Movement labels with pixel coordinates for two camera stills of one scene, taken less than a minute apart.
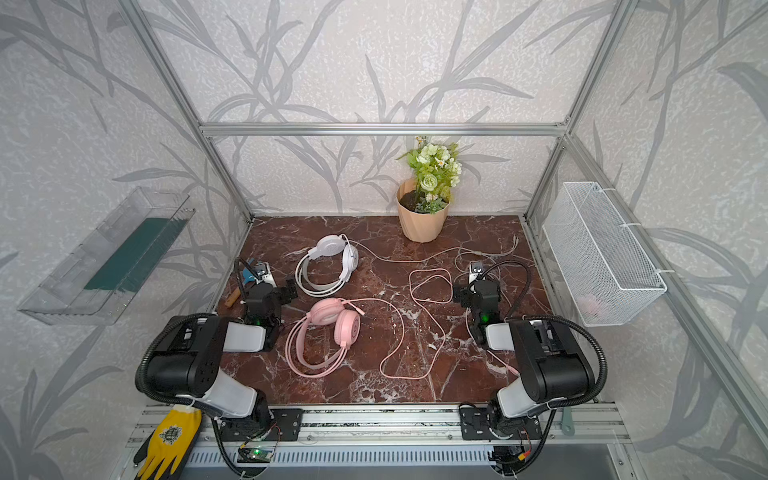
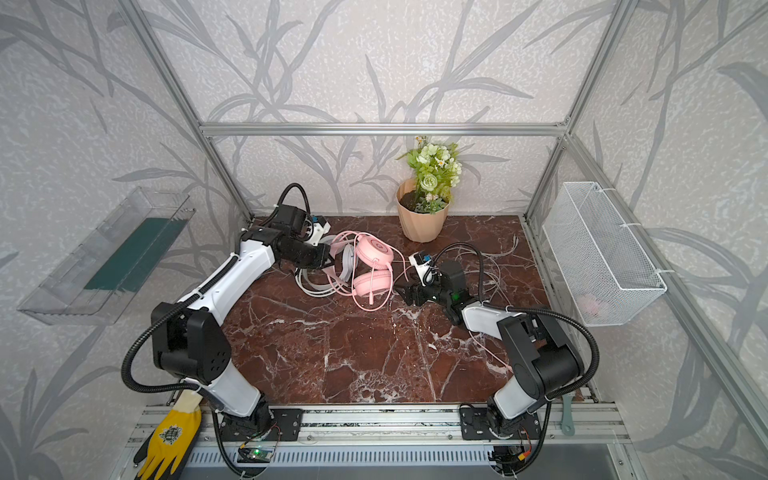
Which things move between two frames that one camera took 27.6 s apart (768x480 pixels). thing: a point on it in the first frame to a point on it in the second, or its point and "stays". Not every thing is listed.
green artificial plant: x=438 y=170 stays
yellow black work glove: x=166 y=449 stays
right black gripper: x=482 y=292 to x=421 y=292
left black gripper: x=260 y=292 to x=321 y=255
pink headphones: x=346 y=324 to x=372 y=275
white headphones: x=327 y=246 stays
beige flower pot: x=418 y=226 stays
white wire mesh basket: x=606 y=269 stays
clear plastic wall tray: x=98 y=280 stays
